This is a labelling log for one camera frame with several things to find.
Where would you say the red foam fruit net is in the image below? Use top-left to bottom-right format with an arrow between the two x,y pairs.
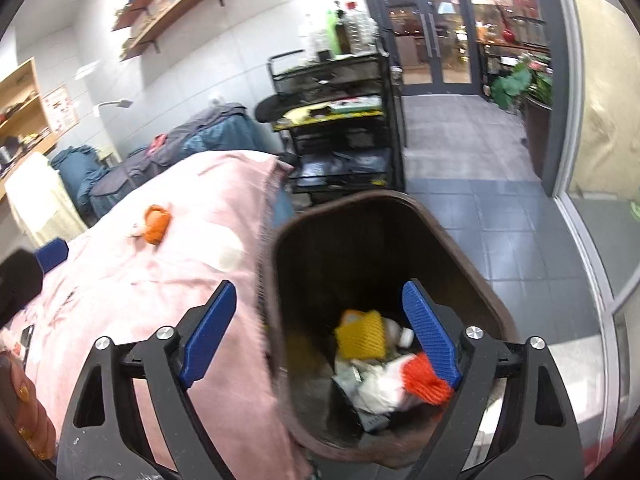
400,351 -> 455,406

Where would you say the person's left hand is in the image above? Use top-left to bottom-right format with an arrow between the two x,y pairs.
0,352 -> 57,461

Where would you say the pink dotted blanket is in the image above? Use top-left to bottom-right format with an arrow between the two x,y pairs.
0,152 -> 313,480

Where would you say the blue denim clothes pile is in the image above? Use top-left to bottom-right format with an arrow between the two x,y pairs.
50,145 -> 108,216

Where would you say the group of clear bottles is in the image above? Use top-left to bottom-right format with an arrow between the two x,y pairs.
299,0 -> 382,59

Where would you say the wall poster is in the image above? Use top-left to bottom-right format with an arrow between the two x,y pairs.
42,85 -> 81,133

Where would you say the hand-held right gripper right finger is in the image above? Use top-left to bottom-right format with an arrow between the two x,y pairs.
401,278 -> 587,480

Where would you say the orange foam fruit net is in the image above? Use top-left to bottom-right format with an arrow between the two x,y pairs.
142,204 -> 172,246

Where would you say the white lamp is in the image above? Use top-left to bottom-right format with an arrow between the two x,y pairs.
92,99 -> 135,122

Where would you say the green plant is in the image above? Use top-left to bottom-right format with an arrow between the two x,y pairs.
490,55 -> 553,111

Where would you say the colourful flat box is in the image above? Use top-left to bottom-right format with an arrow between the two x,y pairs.
327,96 -> 384,114

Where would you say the white foam fruit net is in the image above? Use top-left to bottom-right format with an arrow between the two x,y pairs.
350,357 -> 418,416

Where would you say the glass double door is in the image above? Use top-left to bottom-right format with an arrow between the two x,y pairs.
377,0 -> 482,97

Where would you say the yellow cloth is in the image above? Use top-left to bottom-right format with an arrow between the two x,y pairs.
274,104 -> 351,130

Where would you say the grey plastic wrapper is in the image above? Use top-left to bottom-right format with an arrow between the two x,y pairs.
331,360 -> 391,433

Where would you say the cream cloth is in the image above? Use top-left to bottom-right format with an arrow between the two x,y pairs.
5,152 -> 88,247

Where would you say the yellow foam fruit net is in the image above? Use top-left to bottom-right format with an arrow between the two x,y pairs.
334,309 -> 388,359

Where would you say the dark blue clothes pile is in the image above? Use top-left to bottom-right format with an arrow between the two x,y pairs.
90,102 -> 282,211

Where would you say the dark phone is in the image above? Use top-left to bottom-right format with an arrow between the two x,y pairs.
17,324 -> 36,362

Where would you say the brown plastic bin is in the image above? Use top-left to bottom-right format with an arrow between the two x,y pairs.
263,190 -> 521,468

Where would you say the wooden shelf cabinet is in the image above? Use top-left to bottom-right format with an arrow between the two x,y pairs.
0,57 -> 57,201

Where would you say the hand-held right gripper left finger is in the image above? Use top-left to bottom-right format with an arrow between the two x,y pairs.
56,280 -> 237,480

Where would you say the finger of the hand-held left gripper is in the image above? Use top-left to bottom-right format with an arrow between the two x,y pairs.
35,239 -> 69,273

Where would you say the black wire cart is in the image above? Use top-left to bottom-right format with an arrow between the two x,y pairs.
255,51 -> 407,207

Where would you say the dark planter box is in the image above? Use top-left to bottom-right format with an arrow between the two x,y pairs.
520,97 -> 554,177

